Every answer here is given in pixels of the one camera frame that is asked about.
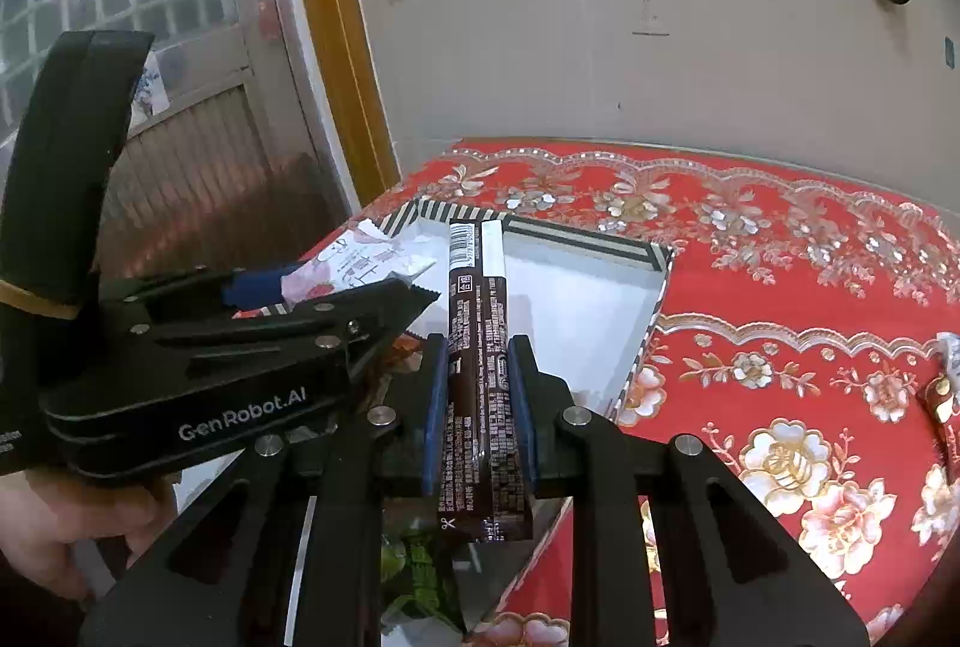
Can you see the glass block door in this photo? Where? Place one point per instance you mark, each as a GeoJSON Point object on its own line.
{"type": "Point", "coordinates": [231, 159]}

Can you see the long dark chocolate box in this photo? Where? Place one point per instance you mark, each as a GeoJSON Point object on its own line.
{"type": "Point", "coordinates": [482, 494]}

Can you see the small blue wall sticker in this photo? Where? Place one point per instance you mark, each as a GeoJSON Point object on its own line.
{"type": "Point", "coordinates": [950, 55]}

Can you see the green snack packet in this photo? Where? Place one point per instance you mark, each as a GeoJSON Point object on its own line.
{"type": "Point", "coordinates": [418, 582]}

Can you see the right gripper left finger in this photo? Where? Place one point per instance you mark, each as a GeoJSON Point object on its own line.
{"type": "Point", "coordinates": [334, 490]}

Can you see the golden wooden door frame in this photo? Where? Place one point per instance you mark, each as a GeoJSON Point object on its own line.
{"type": "Point", "coordinates": [342, 50]}

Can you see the dark red Golden snack packet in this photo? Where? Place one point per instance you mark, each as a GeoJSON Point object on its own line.
{"type": "Point", "coordinates": [939, 401]}

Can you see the chevron striped gift box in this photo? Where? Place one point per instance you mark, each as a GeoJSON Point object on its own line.
{"type": "Point", "coordinates": [588, 303]}

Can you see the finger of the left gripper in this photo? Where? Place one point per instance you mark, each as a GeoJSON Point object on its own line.
{"type": "Point", "coordinates": [198, 292]}
{"type": "Point", "coordinates": [344, 329]}

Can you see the left hand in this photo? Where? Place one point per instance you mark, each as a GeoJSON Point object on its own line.
{"type": "Point", "coordinates": [44, 513]}

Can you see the white silver snack packet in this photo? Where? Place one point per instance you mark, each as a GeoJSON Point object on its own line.
{"type": "Point", "coordinates": [358, 257]}

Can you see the blue white snack packet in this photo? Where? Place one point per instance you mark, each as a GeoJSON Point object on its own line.
{"type": "Point", "coordinates": [948, 345]}

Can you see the red floral tablecloth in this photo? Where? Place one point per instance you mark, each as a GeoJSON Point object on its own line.
{"type": "Point", "coordinates": [797, 339]}

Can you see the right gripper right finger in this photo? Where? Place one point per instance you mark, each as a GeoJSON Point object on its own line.
{"type": "Point", "coordinates": [568, 451]}

